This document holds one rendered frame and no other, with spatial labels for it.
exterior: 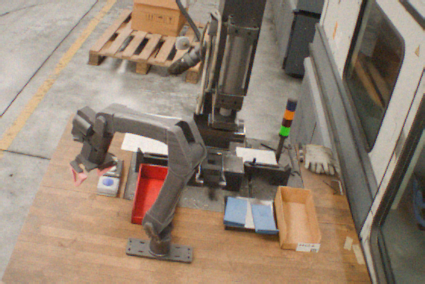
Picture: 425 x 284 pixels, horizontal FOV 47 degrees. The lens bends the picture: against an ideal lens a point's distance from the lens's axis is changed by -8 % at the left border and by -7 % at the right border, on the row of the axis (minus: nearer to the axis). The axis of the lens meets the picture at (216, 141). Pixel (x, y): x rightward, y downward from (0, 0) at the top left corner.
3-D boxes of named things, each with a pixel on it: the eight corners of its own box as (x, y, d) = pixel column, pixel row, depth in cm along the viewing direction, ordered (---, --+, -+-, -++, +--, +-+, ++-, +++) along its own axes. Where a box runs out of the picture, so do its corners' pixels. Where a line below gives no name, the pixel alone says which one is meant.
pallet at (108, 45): (123, 20, 558) (124, 8, 550) (212, 36, 557) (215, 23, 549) (87, 64, 456) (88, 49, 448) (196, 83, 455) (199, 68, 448)
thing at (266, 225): (256, 235, 167) (258, 228, 166) (250, 205, 180) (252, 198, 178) (277, 237, 168) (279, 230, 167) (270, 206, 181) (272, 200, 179)
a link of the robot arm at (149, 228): (143, 222, 147) (160, 230, 145) (159, 206, 154) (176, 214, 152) (142, 238, 150) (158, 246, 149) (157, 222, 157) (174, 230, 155)
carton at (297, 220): (279, 250, 167) (285, 233, 163) (273, 202, 188) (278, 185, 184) (316, 254, 168) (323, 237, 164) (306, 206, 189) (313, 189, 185)
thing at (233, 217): (221, 226, 169) (224, 219, 167) (228, 197, 182) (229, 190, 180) (243, 230, 168) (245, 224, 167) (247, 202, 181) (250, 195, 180)
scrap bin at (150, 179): (130, 223, 165) (131, 209, 162) (139, 177, 186) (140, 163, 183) (168, 228, 166) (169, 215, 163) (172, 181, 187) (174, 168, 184)
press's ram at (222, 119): (188, 145, 176) (202, 64, 161) (191, 107, 198) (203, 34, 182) (242, 152, 178) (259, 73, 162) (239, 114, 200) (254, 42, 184)
